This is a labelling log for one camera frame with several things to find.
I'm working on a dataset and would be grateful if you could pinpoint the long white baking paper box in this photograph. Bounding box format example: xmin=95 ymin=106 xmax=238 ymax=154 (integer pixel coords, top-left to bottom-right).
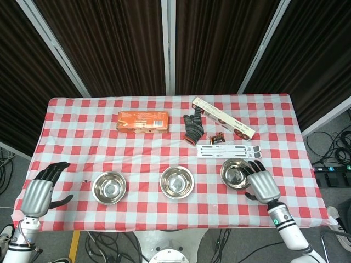
xmin=191 ymin=97 xmax=256 ymax=142

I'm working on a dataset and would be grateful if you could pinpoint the black cable bundle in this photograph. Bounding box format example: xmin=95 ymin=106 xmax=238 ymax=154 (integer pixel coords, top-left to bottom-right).
xmin=84 ymin=230 xmax=150 ymax=263
xmin=0 ymin=147 xmax=18 ymax=196
xmin=305 ymin=130 xmax=351 ymax=168
xmin=202 ymin=228 xmax=304 ymax=263

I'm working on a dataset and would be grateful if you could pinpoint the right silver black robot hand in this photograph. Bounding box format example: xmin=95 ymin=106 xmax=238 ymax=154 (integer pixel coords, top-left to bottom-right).
xmin=244 ymin=160 xmax=281 ymax=205

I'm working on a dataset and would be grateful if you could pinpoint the brown candy wrapper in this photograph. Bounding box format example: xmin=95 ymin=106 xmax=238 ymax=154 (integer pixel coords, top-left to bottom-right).
xmin=208 ymin=132 xmax=226 ymax=145

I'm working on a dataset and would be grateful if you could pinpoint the dark grey knitted glove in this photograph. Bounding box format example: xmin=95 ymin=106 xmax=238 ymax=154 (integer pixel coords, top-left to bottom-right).
xmin=183 ymin=107 xmax=205 ymax=145

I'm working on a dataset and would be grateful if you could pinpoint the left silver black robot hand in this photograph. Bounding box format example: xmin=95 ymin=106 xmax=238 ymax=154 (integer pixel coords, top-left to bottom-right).
xmin=19 ymin=161 xmax=75 ymax=219

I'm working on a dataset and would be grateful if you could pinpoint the dark brown partition panel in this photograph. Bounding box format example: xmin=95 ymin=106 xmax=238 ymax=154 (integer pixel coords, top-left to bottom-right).
xmin=0 ymin=0 xmax=83 ymax=157
xmin=243 ymin=0 xmax=351 ymax=130
xmin=175 ymin=0 xmax=281 ymax=95
xmin=34 ymin=0 xmax=167 ymax=97

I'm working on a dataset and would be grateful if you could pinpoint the red white checkered tablecloth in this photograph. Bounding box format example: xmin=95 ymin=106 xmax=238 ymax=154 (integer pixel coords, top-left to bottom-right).
xmin=13 ymin=93 xmax=331 ymax=233

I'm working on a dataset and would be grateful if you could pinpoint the yellow floor tape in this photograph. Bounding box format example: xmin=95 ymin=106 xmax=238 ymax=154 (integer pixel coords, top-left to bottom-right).
xmin=67 ymin=230 xmax=82 ymax=263

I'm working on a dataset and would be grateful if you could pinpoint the white folding laptop stand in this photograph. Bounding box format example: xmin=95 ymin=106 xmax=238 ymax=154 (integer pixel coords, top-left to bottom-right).
xmin=196 ymin=144 xmax=263 ymax=159

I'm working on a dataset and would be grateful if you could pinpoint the grey partition post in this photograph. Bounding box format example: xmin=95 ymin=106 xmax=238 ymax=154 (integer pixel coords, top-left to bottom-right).
xmin=161 ymin=0 xmax=177 ymax=95
xmin=15 ymin=0 xmax=92 ymax=98
xmin=237 ymin=0 xmax=292 ymax=94

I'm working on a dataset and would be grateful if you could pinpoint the orange biscuit box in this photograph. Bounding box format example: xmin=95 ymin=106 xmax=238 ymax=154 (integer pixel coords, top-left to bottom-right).
xmin=115 ymin=111 xmax=169 ymax=134

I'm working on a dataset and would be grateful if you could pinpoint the stainless steel bowl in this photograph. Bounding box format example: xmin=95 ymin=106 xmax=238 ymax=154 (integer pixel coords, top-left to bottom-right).
xmin=160 ymin=165 xmax=195 ymax=199
xmin=92 ymin=171 xmax=127 ymax=205
xmin=220 ymin=158 xmax=254 ymax=190

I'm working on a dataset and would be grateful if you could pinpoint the white black sneaker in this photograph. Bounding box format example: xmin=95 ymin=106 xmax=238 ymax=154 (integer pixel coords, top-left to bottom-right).
xmin=326 ymin=205 xmax=351 ymax=249
xmin=0 ymin=223 xmax=18 ymax=251

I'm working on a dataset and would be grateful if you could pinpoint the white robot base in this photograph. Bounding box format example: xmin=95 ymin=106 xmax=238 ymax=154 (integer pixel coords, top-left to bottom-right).
xmin=133 ymin=228 xmax=210 ymax=263

